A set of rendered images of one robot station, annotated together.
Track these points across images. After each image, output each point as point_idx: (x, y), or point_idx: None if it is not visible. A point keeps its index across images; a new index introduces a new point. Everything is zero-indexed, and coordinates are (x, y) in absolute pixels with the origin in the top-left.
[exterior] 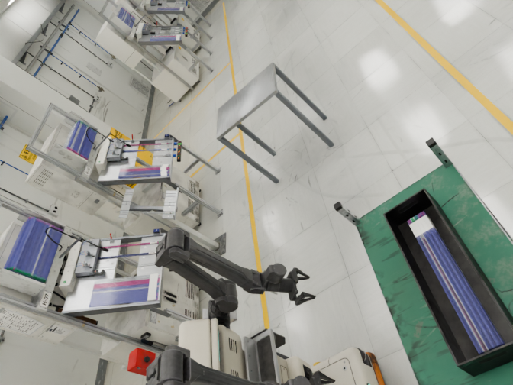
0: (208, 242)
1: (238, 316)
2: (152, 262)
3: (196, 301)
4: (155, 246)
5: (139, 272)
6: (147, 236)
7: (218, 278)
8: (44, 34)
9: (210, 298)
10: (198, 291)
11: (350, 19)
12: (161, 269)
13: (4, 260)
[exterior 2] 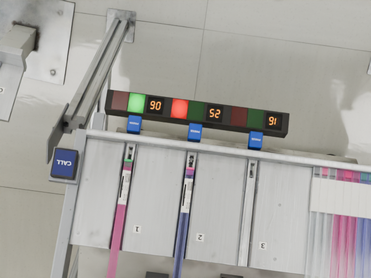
0: (22, 46)
1: (358, 3)
2: (238, 201)
3: (211, 143)
4: (144, 182)
5: (282, 261)
6: (73, 214)
7: (159, 54)
8: None
9: (208, 101)
10: (170, 135)
11: None
12: (298, 159)
13: None
